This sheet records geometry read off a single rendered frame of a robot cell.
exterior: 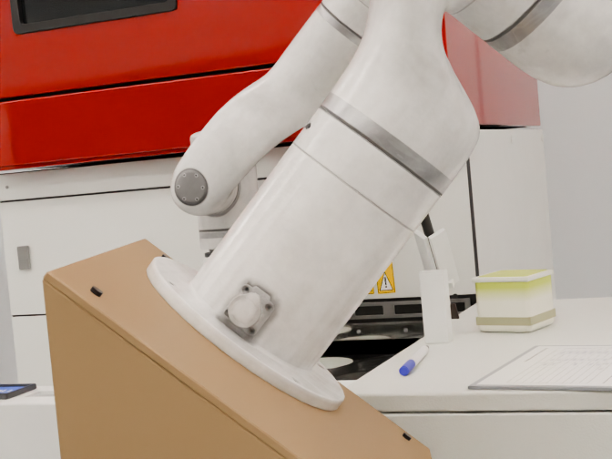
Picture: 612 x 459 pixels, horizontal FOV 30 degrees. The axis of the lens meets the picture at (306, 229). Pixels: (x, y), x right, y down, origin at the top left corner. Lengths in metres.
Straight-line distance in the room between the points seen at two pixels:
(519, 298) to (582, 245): 1.79
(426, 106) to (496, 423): 0.34
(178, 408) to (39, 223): 1.28
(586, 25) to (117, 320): 0.41
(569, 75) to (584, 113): 2.23
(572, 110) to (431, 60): 2.31
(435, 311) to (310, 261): 0.50
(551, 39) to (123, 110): 1.05
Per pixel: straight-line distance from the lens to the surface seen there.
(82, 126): 1.87
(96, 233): 1.92
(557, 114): 3.15
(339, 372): 1.58
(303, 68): 1.44
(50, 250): 1.97
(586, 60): 0.90
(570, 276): 3.17
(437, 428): 1.08
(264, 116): 1.42
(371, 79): 0.87
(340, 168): 0.85
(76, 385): 0.73
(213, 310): 0.87
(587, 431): 1.05
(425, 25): 0.85
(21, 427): 1.27
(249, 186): 1.49
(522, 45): 0.90
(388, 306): 1.72
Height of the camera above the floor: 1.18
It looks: 3 degrees down
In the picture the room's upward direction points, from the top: 5 degrees counter-clockwise
